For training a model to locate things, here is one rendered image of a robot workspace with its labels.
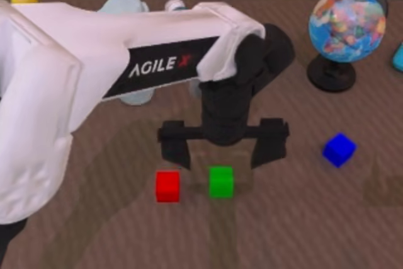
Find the red cube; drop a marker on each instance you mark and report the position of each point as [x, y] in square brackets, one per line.
[167, 186]

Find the green cube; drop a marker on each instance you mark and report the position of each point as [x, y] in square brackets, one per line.
[221, 182]

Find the blue cube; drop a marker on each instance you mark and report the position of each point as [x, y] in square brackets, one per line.
[339, 150]

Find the globe on black stand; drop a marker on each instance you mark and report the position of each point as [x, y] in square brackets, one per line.
[343, 32]

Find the clear plastic bottle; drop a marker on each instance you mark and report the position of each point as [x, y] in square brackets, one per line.
[132, 6]

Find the teal object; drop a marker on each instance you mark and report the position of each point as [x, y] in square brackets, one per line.
[398, 57]

